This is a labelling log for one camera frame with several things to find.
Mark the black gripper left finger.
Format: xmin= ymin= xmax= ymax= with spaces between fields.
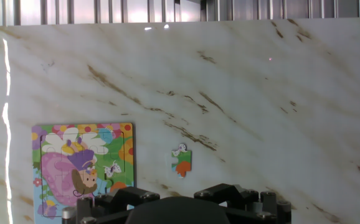
xmin=62 ymin=186 xmax=161 ymax=224

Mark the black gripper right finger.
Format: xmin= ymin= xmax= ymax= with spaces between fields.
xmin=194 ymin=183 xmax=293 ymax=224

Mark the green orange puzzle piece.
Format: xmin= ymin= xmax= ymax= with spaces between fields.
xmin=171 ymin=143 xmax=193 ymax=179

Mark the colourful fairy puzzle board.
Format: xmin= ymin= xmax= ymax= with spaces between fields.
xmin=31 ymin=122 xmax=135 ymax=224

